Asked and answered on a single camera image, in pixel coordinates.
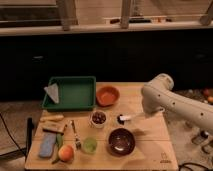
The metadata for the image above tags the purple bowl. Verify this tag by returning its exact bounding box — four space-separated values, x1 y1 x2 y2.
108 128 135 156

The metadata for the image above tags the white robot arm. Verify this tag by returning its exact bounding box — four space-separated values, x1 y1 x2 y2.
141 73 213 135

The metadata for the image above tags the orange bowl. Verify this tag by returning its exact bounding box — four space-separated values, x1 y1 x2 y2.
96 86 120 107

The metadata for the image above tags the wooden scrub brush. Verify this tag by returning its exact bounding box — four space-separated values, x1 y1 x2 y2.
42 122 67 134

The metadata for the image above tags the white cup with grapes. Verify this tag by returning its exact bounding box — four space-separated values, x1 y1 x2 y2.
90 110 107 128

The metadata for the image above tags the spice bottle dark lid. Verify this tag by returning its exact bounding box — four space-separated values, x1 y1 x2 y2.
192 131 209 145

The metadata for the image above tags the green plastic cup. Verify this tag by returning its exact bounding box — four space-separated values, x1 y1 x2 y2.
82 137 97 154

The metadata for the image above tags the silver fork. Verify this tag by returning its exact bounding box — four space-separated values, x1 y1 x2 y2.
71 120 81 150

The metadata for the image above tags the green plastic tray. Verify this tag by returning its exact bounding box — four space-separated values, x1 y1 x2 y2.
42 76 96 112

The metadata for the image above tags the peach fruit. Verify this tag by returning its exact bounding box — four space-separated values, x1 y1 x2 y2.
58 145 74 162

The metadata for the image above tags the yellow banana toy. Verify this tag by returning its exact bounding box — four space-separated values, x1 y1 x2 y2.
40 115 64 122

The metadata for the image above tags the green pea pod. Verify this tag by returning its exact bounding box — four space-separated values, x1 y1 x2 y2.
52 133 63 164

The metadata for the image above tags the white triangular cloth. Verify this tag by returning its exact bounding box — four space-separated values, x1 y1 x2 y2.
44 83 59 104

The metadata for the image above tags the blue sponge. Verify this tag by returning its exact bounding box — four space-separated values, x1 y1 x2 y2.
38 133 56 158

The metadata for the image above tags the black cable left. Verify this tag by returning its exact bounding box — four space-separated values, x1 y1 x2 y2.
0 113 28 158

